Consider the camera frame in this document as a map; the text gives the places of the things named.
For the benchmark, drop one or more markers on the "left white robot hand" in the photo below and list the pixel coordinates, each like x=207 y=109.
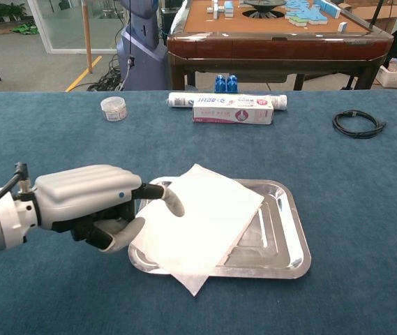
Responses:
x=79 y=195

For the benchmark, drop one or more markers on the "thin black pole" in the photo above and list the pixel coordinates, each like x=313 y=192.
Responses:
x=376 y=15

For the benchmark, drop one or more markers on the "blue felt table cloth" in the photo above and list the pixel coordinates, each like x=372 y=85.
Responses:
x=323 y=209

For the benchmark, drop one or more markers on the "wooden pole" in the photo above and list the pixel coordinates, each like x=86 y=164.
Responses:
x=87 y=35

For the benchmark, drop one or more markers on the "white paper sheet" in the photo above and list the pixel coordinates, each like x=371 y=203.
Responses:
x=201 y=223

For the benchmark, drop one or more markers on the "clear round toothpick jar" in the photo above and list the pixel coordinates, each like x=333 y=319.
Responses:
x=113 y=110

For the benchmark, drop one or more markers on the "white blue small carton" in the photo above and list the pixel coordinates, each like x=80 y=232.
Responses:
x=396 y=64

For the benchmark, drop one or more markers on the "tall white mahjong tile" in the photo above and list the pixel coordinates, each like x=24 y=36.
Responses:
x=216 y=9

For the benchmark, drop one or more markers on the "white toothpaste box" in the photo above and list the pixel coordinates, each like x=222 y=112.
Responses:
x=233 y=115

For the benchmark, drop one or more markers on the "white blue mahjong tile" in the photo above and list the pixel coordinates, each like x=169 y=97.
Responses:
x=342 y=27

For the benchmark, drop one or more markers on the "blue bottle pack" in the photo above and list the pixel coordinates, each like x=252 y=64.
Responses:
x=226 y=83

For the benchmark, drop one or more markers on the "green leafy pile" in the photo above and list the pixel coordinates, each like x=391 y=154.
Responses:
x=27 y=28

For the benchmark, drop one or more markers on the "brown mahjong table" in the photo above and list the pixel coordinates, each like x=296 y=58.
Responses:
x=271 y=49

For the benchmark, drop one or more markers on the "white glass partition frame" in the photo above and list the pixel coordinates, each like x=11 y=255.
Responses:
x=37 y=17

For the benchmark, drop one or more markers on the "black cabinet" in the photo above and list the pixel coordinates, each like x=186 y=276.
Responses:
x=168 y=21

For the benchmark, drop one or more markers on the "shiny metal tray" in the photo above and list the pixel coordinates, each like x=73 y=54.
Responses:
x=275 y=244

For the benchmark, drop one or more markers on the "blue mahjong tile row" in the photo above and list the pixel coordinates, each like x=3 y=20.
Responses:
x=330 y=10

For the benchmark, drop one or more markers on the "cardboard box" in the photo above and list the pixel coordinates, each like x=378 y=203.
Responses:
x=390 y=12

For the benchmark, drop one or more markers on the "white rolled bag tube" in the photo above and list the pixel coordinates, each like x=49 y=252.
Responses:
x=179 y=101

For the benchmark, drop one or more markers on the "blue mahjong tile pile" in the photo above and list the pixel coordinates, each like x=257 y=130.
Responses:
x=303 y=15

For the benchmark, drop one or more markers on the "blue topped mahjong tile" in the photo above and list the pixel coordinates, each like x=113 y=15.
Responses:
x=229 y=9

